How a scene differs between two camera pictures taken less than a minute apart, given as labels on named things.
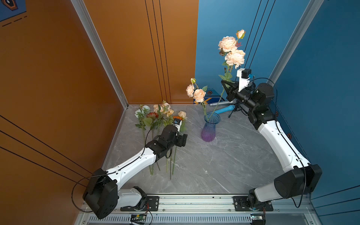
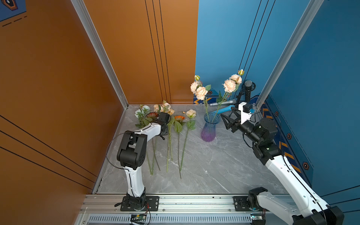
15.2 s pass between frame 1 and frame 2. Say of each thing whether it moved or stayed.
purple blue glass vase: stayed
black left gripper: moved
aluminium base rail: stayed
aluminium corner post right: stayed
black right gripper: moved
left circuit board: stayed
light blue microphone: stayed
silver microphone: stayed
